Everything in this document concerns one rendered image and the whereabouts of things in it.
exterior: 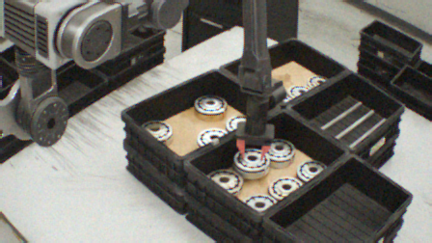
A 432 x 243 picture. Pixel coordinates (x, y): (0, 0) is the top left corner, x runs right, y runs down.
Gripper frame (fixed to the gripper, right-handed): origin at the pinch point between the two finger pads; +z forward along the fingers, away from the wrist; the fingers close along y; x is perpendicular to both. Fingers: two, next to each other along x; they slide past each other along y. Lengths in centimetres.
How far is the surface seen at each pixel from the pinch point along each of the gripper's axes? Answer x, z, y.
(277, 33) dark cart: -192, 53, -15
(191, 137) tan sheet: -15.2, 6.0, 18.4
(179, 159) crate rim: 8.3, -3.4, 19.3
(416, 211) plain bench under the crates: 4, 18, -63
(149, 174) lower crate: -3.0, 12.2, 29.6
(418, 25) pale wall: -300, 69, -156
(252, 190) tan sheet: 7.5, 6.1, -0.8
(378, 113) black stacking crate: -36, 4, -48
